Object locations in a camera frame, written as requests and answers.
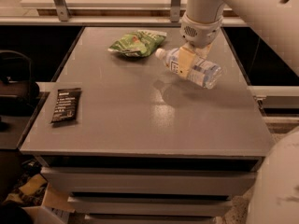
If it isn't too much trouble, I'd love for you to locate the metal bracket left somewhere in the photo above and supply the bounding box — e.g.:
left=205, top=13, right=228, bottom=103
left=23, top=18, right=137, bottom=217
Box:
left=53, top=0, right=69, bottom=21

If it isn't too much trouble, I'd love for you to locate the cardboard box left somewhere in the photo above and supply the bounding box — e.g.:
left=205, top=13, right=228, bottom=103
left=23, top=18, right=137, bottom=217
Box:
left=23, top=184, right=75, bottom=224

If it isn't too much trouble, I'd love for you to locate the clear plastic water bottle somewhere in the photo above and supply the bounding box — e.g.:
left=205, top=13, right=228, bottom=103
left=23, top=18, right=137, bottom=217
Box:
left=155, top=48, right=221, bottom=89

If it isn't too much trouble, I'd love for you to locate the grey drawer cabinet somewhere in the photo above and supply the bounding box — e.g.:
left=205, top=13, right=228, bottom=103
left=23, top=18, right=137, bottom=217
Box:
left=21, top=28, right=273, bottom=224

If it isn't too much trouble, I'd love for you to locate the black chair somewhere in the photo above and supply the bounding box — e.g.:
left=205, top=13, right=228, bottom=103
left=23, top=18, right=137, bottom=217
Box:
left=0, top=49, right=41, bottom=133

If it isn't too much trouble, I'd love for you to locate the green chip bag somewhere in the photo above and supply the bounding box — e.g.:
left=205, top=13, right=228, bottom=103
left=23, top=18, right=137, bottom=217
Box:
left=107, top=29, right=167, bottom=58

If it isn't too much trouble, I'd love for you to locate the yellow cloth on floor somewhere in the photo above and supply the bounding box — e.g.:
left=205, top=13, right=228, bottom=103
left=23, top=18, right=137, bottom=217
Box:
left=5, top=174, right=48, bottom=207

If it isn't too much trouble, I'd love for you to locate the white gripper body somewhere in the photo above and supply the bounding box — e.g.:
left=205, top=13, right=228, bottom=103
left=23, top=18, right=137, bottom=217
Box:
left=180, top=14, right=223, bottom=49

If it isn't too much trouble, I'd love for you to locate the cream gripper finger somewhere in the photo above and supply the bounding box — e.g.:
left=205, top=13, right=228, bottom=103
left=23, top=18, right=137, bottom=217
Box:
left=178, top=44, right=197, bottom=79
left=193, top=44, right=212, bottom=59

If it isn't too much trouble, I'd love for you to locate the black rxbar chocolate wrapper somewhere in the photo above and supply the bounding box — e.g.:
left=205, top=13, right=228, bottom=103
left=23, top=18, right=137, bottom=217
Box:
left=51, top=88, right=81, bottom=123

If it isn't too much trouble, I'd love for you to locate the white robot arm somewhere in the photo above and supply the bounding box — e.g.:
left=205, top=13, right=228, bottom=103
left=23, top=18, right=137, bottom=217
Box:
left=180, top=0, right=299, bottom=224

